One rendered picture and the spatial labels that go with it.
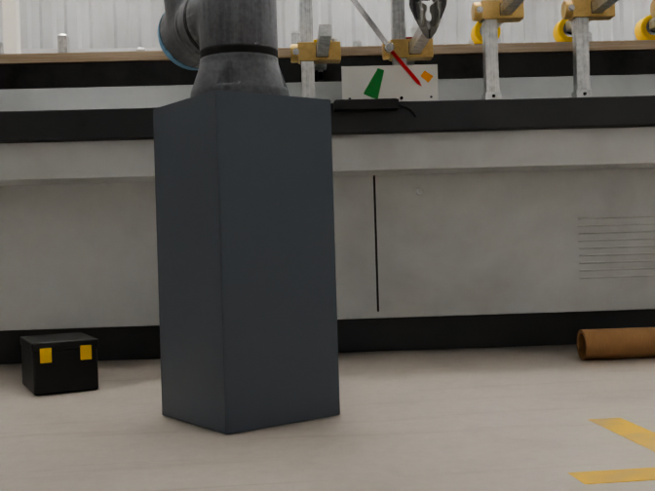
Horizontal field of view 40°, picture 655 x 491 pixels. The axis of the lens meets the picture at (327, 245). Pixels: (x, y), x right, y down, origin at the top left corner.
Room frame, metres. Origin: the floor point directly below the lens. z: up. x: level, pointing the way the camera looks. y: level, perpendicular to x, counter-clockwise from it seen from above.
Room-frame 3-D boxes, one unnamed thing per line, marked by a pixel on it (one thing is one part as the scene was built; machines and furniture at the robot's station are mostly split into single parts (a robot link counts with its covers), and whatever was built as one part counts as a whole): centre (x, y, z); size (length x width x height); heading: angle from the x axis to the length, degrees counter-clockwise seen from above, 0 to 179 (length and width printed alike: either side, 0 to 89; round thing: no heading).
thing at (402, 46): (2.47, -0.23, 0.85); 0.13 x 0.06 x 0.05; 92
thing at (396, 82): (2.44, -0.18, 0.75); 0.26 x 0.01 x 0.10; 92
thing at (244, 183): (1.74, 0.16, 0.30); 0.25 x 0.25 x 0.60; 37
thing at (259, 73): (1.74, 0.16, 0.65); 0.19 x 0.19 x 0.10
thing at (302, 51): (2.46, 0.02, 0.84); 0.13 x 0.06 x 0.05; 92
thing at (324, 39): (2.41, 0.00, 0.84); 0.43 x 0.03 x 0.04; 2
